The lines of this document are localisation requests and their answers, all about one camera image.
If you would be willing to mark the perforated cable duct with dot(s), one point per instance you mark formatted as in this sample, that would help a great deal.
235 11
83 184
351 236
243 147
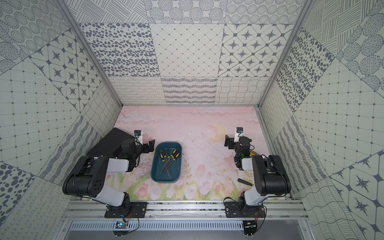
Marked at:
159 225

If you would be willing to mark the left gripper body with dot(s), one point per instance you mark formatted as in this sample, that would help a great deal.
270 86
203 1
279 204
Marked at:
145 146

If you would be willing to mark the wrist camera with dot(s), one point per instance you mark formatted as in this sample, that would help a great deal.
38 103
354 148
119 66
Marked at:
239 132
138 135

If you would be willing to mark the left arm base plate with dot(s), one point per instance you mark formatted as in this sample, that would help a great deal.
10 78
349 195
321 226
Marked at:
133 209

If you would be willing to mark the aluminium mounting rail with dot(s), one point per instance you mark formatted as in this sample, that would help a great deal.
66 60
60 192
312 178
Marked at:
188 210

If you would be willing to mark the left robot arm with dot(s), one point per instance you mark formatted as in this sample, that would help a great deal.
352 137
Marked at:
87 178

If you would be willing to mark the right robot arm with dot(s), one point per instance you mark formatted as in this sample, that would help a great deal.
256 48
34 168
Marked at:
270 176

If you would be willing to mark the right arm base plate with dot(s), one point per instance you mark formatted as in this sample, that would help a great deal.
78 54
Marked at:
241 210

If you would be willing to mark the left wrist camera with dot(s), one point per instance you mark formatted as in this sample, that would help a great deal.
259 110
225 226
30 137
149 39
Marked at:
138 135

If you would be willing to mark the teal plastic storage box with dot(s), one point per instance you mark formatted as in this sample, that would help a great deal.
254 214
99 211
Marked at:
157 172

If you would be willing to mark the small green circuit board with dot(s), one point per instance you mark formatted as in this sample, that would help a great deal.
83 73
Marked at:
121 225

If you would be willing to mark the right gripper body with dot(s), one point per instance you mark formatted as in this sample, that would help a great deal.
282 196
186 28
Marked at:
231 143

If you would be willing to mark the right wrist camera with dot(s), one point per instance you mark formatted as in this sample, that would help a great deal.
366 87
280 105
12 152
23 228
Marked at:
239 132

